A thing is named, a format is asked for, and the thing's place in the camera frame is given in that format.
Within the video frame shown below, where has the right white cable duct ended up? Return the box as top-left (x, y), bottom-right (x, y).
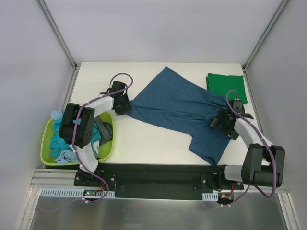
top-left (201, 192), bottom-right (219, 202)

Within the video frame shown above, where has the white cable duct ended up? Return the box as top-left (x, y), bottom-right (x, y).
top-left (201, 192), bottom-right (219, 202)
top-left (40, 188), bottom-right (116, 199)

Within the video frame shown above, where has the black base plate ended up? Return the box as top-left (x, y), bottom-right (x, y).
top-left (74, 164), bottom-right (244, 200)

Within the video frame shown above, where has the lime green plastic basket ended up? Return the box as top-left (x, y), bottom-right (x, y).
top-left (40, 112), bottom-right (115, 166)

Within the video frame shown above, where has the left aluminium frame post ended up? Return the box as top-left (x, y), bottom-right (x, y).
top-left (35, 0), bottom-right (81, 70)

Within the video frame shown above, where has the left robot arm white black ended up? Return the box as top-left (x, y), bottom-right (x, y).
top-left (59, 81), bottom-right (132, 186)

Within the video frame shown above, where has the turquoise t shirt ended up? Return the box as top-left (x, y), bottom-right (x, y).
top-left (50, 110), bottom-right (102, 165)

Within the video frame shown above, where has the dark blue t shirt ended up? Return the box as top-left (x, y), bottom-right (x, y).
top-left (126, 67), bottom-right (230, 166)

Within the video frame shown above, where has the light blue t shirt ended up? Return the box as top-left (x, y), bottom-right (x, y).
top-left (50, 110), bottom-right (78, 165)

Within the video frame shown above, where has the dark grey t shirt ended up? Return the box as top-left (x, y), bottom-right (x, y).
top-left (94, 117), bottom-right (113, 146)

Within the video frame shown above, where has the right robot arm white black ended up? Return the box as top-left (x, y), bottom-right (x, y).
top-left (211, 99), bottom-right (285, 190)

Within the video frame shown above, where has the aluminium frame post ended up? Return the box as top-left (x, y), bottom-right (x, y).
top-left (242, 0), bottom-right (291, 70)
top-left (35, 0), bottom-right (81, 70)

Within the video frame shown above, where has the right aluminium frame post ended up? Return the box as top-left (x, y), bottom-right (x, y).
top-left (242, 0), bottom-right (291, 70)

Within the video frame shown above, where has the left white cable duct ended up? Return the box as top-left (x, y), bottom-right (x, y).
top-left (40, 188), bottom-right (116, 199)

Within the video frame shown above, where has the folded green t shirt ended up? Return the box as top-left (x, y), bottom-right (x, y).
top-left (206, 73), bottom-right (248, 104)

